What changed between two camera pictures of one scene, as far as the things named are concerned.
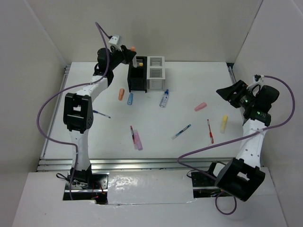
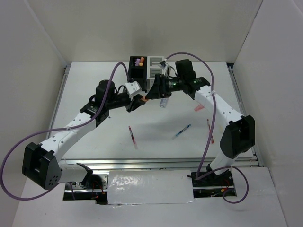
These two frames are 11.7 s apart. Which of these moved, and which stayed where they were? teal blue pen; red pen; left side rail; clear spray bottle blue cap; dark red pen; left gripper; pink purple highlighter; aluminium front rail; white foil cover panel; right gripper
Moved: right gripper; pink purple highlighter; left gripper
Stayed: white foil cover panel; teal blue pen; red pen; clear spray bottle blue cap; left side rail; dark red pen; aluminium front rail
